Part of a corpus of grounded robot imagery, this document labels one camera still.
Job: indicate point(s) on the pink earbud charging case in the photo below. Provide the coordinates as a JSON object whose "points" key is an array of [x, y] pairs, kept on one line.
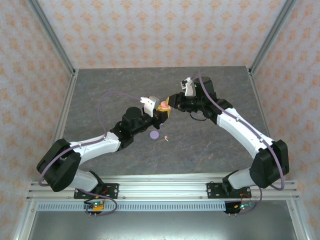
{"points": [[166, 107]]}

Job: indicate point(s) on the purple earbud charging case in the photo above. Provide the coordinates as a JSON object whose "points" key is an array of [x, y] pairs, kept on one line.
{"points": [[154, 135]]}

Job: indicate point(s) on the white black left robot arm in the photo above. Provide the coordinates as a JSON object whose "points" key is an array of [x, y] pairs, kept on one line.
{"points": [[95, 145]]}

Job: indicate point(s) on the grey metal sheet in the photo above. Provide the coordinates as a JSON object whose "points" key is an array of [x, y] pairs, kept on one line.
{"points": [[162, 227]]}

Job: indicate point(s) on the aluminium table side rail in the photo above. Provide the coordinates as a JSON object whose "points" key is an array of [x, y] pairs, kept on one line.
{"points": [[260, 105], [66, 105]]}

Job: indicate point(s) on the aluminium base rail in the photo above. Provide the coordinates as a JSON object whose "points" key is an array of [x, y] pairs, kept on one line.
{"points": [[162, 187]]}

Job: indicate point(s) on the aluminium frame post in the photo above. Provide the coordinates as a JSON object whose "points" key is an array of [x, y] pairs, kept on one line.
{"points": [[270, 37], [53, 37]]}

